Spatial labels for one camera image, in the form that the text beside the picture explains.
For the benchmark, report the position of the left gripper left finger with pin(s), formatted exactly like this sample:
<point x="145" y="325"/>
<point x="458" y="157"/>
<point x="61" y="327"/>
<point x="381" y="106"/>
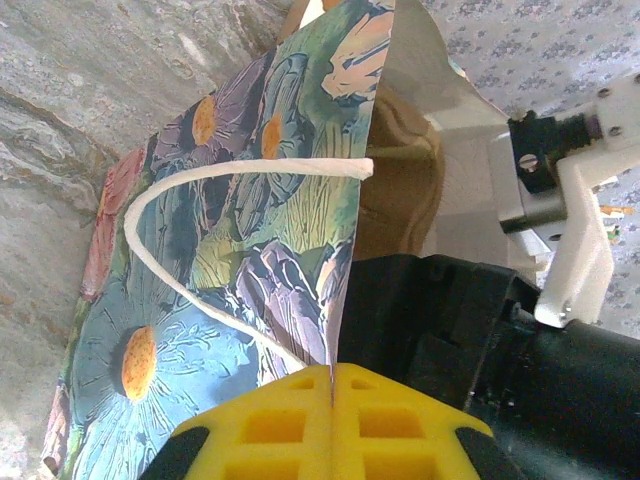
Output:
<point x="275" y="435"/>

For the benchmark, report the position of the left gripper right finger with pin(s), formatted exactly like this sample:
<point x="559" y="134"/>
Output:
<point x="390" y="435"/>

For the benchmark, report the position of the brown pulp cup carrier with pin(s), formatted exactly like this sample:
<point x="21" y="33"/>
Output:
<point x="400" y="200"/>

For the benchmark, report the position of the floral paper gift bag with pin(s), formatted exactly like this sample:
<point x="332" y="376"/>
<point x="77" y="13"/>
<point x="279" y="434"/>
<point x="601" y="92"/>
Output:
<point x="225" y="250"/>

